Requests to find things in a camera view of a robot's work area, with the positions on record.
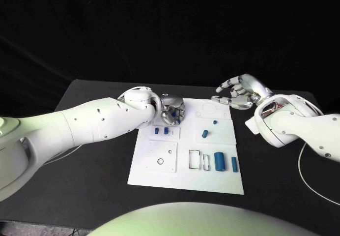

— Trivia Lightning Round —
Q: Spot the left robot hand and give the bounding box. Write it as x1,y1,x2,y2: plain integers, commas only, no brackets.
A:
158,93,186,126

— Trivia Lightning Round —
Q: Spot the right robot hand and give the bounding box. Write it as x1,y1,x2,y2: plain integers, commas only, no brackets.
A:
210,73,275,111

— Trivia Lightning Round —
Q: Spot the white task board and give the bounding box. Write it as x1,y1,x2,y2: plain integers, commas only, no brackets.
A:
127,97,245,195

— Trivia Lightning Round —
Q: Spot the large blue cylinder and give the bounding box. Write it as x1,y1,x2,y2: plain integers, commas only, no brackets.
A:
213,151,226,172

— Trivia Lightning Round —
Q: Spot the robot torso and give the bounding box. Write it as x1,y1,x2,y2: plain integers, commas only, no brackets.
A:
85,202,321,236

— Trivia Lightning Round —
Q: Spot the white cable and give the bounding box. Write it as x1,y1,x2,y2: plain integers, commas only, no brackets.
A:
297,142,340,206

